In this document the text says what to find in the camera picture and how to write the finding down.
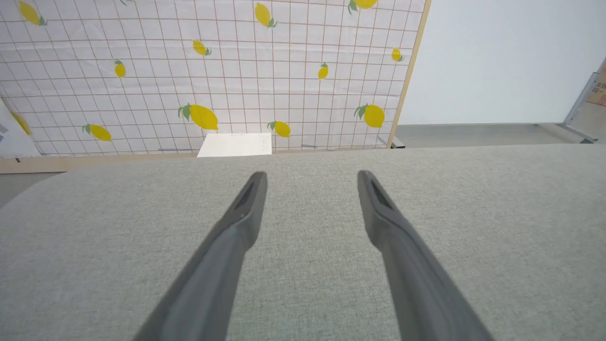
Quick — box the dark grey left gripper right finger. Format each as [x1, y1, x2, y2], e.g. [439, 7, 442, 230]
[357, 169, 496, 341]

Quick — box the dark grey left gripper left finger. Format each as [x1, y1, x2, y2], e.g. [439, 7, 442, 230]
[133, 171, 269, 341]

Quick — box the white box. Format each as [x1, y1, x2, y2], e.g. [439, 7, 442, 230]
[196, 132, 273, 158]

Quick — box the white sheet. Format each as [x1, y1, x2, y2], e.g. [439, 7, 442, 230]
[0, 96, 42, 159]

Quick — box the grey metal frame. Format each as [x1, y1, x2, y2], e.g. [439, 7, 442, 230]
[537, 57, 606, 144]

